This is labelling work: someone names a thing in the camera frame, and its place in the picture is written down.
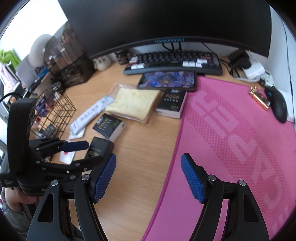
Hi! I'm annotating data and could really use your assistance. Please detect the dark acrylic drawer organizer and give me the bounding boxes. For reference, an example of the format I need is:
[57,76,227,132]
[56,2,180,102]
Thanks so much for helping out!
[44,22,96,88]

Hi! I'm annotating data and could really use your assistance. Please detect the dark mechanical keyboard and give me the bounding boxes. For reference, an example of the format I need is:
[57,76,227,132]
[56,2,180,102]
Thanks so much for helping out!
[124,50,223,75]

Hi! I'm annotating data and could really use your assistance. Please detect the small ceramic vase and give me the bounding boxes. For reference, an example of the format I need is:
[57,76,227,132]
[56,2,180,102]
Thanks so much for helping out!
[93,56,112,71]

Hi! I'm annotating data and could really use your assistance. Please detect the pink desk mat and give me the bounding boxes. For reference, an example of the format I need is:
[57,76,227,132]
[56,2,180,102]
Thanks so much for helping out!
[143,77,295,240]

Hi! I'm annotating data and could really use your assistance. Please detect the small black sachet box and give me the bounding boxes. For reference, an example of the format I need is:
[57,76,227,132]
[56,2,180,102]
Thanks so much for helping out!
[85,137,114,164]

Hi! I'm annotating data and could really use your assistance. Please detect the black white edged box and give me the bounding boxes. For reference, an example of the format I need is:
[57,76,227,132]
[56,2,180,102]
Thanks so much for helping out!
[93,113,126,143]

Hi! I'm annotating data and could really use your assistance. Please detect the white power adapter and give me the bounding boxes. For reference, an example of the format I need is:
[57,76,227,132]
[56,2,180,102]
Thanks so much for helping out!
[242,56,265,81]

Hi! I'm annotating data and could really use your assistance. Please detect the black gold text box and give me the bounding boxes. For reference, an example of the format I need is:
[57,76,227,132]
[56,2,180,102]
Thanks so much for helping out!
[156,89,187,119]

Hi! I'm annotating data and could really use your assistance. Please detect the long white red-text sachet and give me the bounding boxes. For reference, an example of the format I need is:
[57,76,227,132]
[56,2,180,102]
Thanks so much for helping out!
[69,95,114,140]

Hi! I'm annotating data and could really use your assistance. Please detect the bagged bread slice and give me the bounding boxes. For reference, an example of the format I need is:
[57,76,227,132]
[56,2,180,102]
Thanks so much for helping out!
[105,83,163,124]

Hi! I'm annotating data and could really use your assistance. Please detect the white round fan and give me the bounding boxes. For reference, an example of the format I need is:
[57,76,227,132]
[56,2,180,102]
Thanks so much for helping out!
[29,34,52,67]

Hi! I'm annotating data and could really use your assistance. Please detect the white packet red circle logo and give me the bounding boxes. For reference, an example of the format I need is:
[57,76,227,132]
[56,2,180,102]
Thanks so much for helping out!
[59,147,75,165]

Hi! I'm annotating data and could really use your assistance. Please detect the gold lighter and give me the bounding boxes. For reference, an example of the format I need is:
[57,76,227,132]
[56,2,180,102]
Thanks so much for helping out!
[249,86,270,110]

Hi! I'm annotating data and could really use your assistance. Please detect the black wire basket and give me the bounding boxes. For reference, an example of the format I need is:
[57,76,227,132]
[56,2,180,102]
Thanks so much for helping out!
[31,83,76,139]

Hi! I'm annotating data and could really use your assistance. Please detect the black curved monitor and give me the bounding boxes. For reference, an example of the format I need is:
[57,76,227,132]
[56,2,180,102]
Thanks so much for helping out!
[59,1,272,58]

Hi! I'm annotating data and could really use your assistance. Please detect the smartphone with lit screen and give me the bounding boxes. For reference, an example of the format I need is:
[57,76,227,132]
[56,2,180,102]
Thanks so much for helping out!
[137,71,197,92]

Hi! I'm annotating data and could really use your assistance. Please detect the black computer mouse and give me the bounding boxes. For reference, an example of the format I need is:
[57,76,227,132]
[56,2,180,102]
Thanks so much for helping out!
[264,86,287,123]

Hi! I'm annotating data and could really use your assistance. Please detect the person's left hand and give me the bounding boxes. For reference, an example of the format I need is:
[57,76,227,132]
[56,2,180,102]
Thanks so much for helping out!
[5,188,43,212]

